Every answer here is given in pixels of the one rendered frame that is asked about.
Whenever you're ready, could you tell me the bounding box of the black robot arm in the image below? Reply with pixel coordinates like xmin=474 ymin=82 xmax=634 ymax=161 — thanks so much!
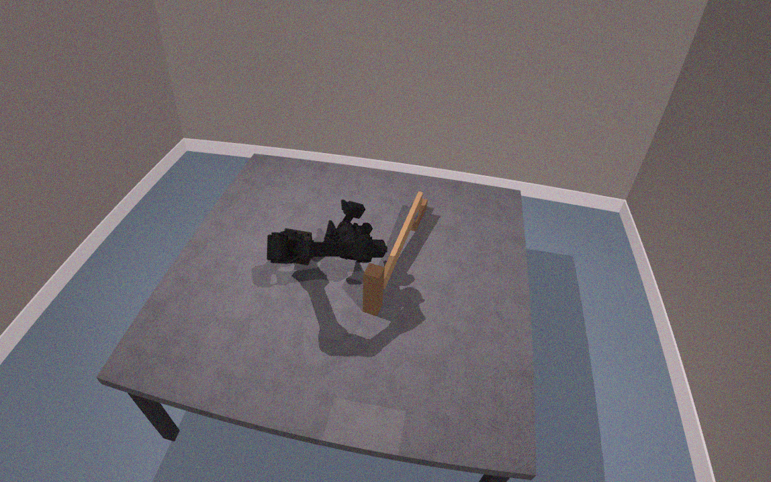
xmin=267 ymin=223 xmax=388 ymax=264

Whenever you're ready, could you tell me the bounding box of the long wooden rail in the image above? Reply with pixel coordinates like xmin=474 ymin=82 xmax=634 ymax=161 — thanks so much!
xmin=383 ymin=191 xmax=423 ymax=289

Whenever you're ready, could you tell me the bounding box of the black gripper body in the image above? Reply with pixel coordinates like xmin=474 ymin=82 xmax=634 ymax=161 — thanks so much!
xmin=324 ymin=201 xmax=365 ymax=242

